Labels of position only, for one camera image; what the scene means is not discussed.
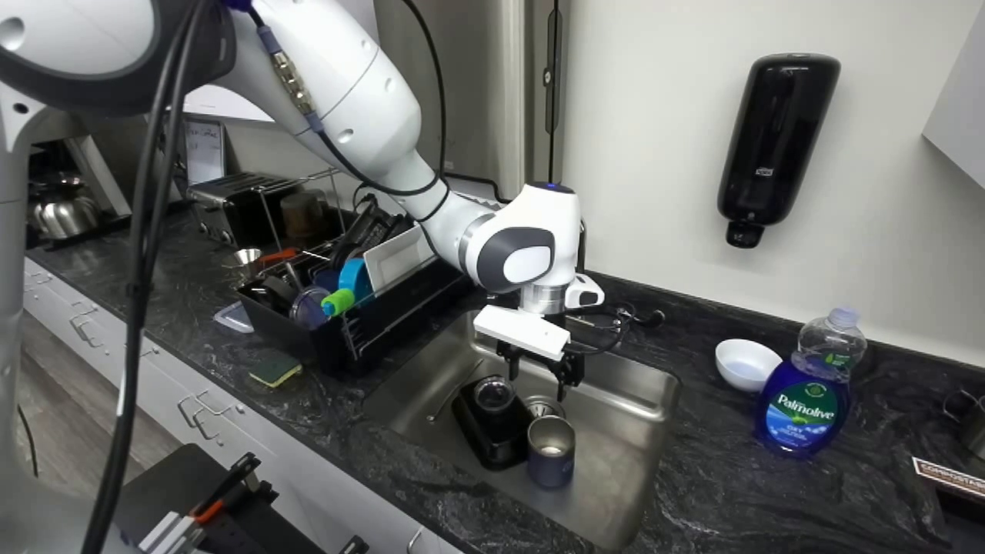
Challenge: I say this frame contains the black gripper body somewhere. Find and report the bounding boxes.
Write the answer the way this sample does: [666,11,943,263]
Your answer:
[495,307,587,385]

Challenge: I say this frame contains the blue metal cup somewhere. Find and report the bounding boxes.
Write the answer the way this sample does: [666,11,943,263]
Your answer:
[526,415,576,488]

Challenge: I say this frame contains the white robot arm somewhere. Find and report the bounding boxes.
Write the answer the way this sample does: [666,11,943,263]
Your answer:
[0,0,577,291]

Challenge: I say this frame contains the stainless steel sink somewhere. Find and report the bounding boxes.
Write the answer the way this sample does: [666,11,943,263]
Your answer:
[367,313,681,551]

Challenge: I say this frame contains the black container in sink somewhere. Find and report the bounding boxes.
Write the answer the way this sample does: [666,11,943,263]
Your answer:
[451,375,533,471]

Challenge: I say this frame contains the black dish rack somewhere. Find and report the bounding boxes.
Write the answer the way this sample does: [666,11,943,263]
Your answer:
[237,198,470,371]

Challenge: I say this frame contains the blue dish soap bottle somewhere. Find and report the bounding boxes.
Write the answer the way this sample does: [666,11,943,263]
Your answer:
[757,307,868,455]

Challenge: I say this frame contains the small white bowl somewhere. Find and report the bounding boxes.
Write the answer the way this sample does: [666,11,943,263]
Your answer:
[713,338,783,392]

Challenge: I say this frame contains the blue plastic bowl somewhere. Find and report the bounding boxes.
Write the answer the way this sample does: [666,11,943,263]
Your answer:
[339,257,371,300]

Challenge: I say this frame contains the green bottle cap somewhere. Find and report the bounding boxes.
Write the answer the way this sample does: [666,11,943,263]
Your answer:
[320,290,356,317]

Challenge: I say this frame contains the green yellow sponge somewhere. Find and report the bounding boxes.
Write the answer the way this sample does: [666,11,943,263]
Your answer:
[249,350,300,392]

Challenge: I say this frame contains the steel paper towel dispenser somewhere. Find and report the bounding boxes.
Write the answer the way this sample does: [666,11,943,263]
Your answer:
[374,0,553,199]

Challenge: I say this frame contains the steel pot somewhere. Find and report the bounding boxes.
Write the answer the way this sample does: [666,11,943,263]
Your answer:
[35,198,98,240]

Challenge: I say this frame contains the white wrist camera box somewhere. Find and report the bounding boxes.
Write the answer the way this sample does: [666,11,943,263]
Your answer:
[474,305,570,361]

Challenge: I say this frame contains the black wall soap dispenser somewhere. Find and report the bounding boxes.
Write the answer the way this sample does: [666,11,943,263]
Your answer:
[716,51,839,249]

